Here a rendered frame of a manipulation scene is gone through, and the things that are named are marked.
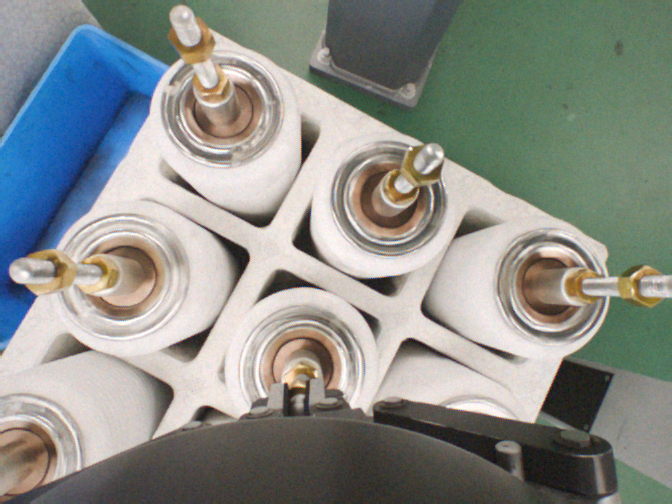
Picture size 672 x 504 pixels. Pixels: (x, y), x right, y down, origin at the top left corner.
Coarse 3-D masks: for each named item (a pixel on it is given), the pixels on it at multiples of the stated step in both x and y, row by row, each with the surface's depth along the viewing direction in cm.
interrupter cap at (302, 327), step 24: (288, 312) 24; (312, 312) 24; (264, 336) 24; (288, 336) 24; (312, 336) 24; (336, 336) 24; (240, 360) 24; (264, 360) 24; (336, 360) 24; (360, 360) 24; (240, 384) 24; (264, 384) 24; (336, 384) 24; (360, 384) 24
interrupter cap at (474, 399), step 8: (448, 400) 25; (456, 400) 25; (464, 400) 25; (472, 400) 25; (480, 400) 25; (488, 400) 25; (456, 408) 25; (464, 408) 25; (472, 408) 25; (480, 408) 25; (488, 408) 25; (496, 408) 25; (504, 408) 25; (504, 416) 25; (512, 416) 25
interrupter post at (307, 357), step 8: (296, 352) 24; (304, 352) 23; (312, 352) 24; (288, 360) 23; (296, 360) 21; (304, 360) 21; (312, 360) 22; (288, 368) 21; (320, 368) 22; (320, 376) 21
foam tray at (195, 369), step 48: (144, 144) 32; (336, 144) 33; (144, 192) 31; (192, 192) 41; (480, 192) 34; (240, 240) 32; (288, 240) 32; (240, 288) 31; (288, 288) 43; (336, 288) 32; (384, 288) 40; (48, 336) 30; (192, 336) 40; (384, 336) 32; (432, 336) 32; (192, 384) 30; (528, 384) 33
